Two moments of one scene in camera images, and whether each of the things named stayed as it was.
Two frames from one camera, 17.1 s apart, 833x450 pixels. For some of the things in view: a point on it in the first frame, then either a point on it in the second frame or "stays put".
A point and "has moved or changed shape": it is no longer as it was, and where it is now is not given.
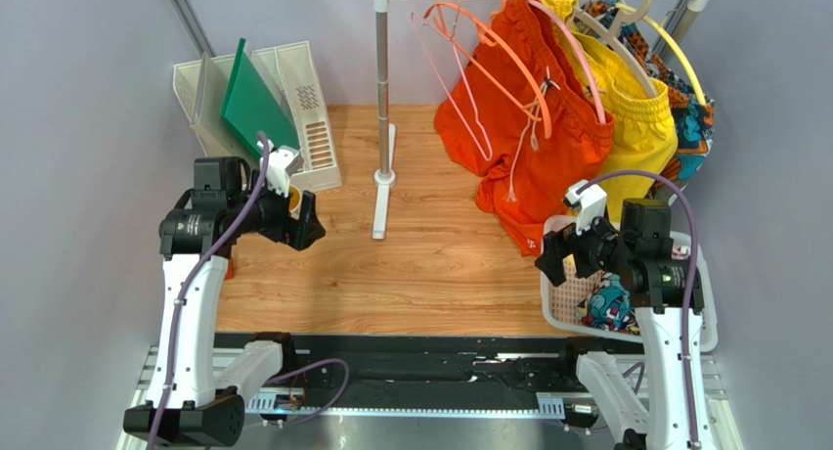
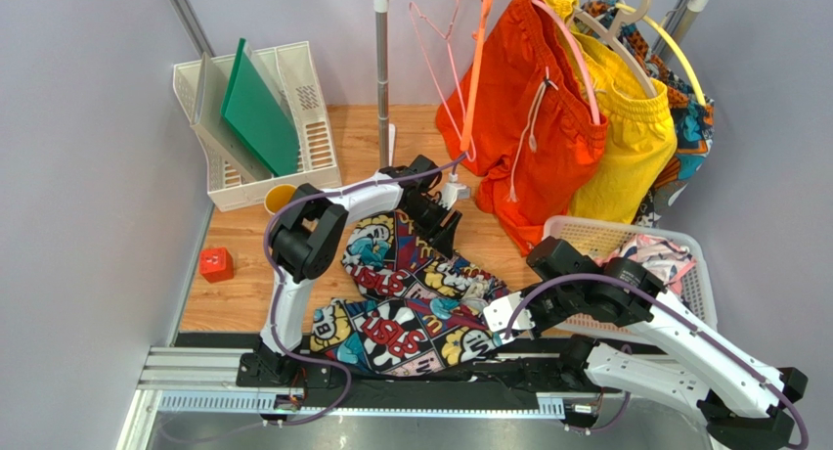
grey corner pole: x=182 y=6 stays put
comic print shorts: x=608 y=306 has moved or changed shape
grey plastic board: x=221 y=138 stays put
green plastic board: x=249 y=106 stays put
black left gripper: x=298 y=234 -> x=443 y=241
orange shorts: x=516 y=117 stays put
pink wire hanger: x=452 y=37 has moved or changed shape
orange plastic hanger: x=477 y=62 -> x=477 y=37
